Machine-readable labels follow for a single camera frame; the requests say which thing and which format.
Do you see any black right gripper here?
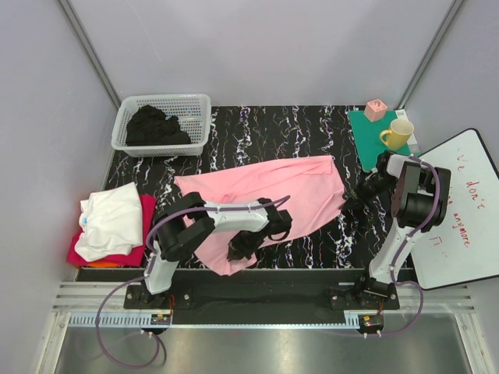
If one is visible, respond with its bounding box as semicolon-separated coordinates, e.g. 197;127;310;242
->
340;174;398;211

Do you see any pink t shirt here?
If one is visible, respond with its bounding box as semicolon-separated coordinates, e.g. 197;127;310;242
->
172;154;346;277

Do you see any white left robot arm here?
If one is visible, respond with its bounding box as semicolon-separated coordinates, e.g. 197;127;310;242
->
140;192;292;309

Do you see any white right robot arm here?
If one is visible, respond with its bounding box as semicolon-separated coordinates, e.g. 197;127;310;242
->
331;150;451;309

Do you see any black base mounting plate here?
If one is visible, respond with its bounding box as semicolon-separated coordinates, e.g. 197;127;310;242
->
124;269;400;311

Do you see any green cutting mat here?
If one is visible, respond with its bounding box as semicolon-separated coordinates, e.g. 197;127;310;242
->
348;109;409;172

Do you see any yellow mug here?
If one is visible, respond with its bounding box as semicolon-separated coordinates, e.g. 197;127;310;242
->
380;118;414;150

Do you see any pink cube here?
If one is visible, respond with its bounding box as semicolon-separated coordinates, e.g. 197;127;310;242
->
364;99;388;122

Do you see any magenta folded t shirt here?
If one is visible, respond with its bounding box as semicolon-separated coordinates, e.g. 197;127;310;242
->
66;194;156;268

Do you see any white whiteboard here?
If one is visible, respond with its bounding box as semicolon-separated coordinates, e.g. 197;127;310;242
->
411;129;498;290

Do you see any white folded t shirt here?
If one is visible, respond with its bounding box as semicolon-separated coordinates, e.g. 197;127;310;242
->
75;182;143;262

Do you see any orange folded t shirt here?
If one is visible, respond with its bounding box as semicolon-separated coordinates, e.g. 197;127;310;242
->
83;260;120;269

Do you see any black t shirt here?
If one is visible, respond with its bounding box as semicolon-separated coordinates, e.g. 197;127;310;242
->
126;105;191;146

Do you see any white plastic basket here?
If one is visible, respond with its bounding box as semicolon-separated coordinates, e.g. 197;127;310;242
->
111;93;211;157

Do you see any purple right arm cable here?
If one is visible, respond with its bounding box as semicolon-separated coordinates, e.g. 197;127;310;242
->
360;155;441;337

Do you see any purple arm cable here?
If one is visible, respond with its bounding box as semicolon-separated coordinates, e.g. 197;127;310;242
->
360;155;441;337
93;194;292;369

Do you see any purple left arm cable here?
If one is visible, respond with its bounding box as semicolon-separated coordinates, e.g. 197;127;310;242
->
93;194;292;369

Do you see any white slotted cable duct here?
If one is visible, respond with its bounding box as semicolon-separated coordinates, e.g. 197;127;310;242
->
69;311;362;329

